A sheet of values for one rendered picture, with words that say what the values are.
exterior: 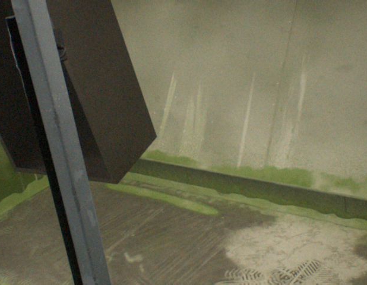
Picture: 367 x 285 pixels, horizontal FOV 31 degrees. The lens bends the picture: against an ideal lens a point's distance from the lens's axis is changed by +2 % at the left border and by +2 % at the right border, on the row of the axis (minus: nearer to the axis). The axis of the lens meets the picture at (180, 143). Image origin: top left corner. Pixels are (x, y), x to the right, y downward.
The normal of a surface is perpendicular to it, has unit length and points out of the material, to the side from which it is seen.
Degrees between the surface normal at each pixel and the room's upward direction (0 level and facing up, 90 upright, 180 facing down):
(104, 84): 90
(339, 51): 57
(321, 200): 90
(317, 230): 0
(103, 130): 90
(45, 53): 90
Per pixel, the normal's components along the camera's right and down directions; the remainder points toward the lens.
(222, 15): -0.58, -0.16
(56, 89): 0.80, 0.12
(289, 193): -0.58, 0.41
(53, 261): -0.15, -0.91
